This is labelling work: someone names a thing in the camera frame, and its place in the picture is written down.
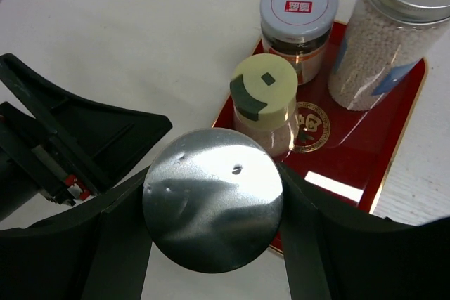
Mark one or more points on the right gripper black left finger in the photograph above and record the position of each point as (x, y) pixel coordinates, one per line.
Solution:
(98, 250)

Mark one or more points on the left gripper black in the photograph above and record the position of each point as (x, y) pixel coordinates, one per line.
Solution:
(94, 145)

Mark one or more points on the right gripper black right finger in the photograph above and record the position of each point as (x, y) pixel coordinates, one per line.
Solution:
(335, 251)

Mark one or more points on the silver cap blue label bottle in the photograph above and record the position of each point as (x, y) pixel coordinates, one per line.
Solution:
(212, 200)

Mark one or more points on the yellow cap spice bottle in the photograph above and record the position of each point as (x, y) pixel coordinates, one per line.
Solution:
(263, 89)

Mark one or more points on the white cap red label jar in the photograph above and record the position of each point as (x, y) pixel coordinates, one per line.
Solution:
(298, 31)

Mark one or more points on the silver cap tall bottle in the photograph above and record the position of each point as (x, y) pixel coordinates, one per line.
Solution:
(383, 41)

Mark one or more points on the red rectangular tray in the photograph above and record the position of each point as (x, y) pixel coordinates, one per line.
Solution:
(346, 153)

